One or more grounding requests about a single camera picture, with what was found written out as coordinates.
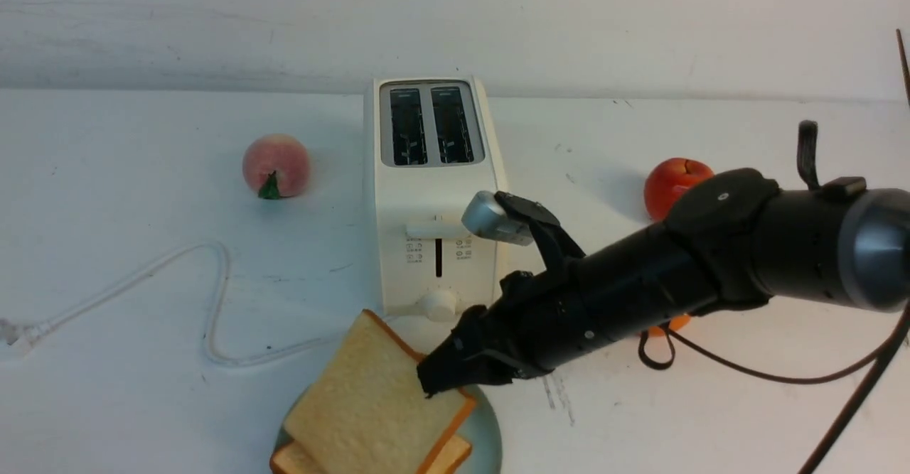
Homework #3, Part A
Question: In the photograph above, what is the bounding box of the orange persimmon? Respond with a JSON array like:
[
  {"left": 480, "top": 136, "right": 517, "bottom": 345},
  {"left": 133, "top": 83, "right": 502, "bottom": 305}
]
[{"left": 646, "top": 314, "right": 692, "bottom": 338}]

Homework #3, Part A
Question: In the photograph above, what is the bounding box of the toasted bread slice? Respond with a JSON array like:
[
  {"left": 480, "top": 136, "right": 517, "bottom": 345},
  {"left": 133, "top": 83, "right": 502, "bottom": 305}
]
[
  {"left": 283, "top": 310, "right": 476, "bottom": 473},
  {"left": 269, "top": 435, "right": 473, "bottom": 473}
]

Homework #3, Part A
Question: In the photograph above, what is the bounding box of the pink peach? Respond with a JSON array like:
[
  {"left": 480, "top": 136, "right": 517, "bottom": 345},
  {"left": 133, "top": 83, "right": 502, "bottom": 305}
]
[{"left": 242, "top": 134, "right": 312, "bottom": 200}]

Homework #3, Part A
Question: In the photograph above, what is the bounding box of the white two-slot toaster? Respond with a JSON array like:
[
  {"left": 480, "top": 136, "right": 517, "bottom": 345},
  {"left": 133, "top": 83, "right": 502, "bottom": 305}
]
[{"left": 363, "top": 77, "right": 509, "bottom": 323}]

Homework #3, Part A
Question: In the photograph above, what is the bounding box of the light green round plate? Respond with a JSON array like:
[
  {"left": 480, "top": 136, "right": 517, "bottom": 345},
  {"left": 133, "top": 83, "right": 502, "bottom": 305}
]
[{"left": 273, "top": 386, "right": 503, "bottom": 473}]

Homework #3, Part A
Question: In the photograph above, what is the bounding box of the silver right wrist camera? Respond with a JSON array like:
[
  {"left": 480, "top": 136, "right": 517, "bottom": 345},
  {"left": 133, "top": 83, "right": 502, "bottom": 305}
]
[{"left": 461, "top": 191, "right": 534, "bottom": 245}]

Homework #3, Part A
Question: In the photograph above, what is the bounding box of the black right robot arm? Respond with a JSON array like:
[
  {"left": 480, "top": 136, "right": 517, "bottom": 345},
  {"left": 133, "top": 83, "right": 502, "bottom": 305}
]
[{"left": 417, "top": 168, "right": 908, "bottom": 397}]

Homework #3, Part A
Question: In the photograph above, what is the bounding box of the white power cord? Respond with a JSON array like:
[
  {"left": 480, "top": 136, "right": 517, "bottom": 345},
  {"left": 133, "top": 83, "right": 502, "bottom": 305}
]
[{"left": 0, "top": 242, "right": 388, "bottom": 369}]

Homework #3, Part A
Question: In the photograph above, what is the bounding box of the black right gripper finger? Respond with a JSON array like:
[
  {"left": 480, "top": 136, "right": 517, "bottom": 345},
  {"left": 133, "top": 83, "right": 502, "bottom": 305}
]
[{"left": 417, "top": 332, "right": 515, "bottom": 397}]

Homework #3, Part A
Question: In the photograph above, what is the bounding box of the red apple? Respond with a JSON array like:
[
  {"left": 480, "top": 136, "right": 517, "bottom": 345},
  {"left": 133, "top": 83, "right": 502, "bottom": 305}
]
[{"left": 643, "top": 158, "right": 715, "bottom": 222}]

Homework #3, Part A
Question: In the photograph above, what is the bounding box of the black right camera cable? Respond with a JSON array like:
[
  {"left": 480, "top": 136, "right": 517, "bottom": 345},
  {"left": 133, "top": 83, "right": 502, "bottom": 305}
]
[{"left": 638, "top": 30, "right": 910, "bottom": 474}]

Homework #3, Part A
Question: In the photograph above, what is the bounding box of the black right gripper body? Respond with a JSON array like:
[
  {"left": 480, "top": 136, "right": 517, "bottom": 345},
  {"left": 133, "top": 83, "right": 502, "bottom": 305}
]
[{"left": 455, "top": 193, "right": 605, "bottom": 380}]

